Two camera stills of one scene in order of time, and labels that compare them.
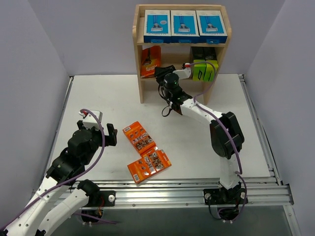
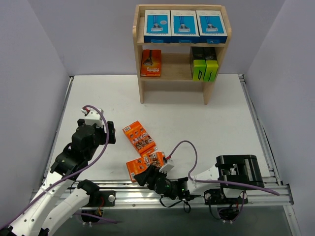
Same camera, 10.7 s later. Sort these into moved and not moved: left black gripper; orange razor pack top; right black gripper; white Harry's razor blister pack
Moved: right black gripper; orange razor pack top
Not moved: white Harry's razor blister pack; left black gripper
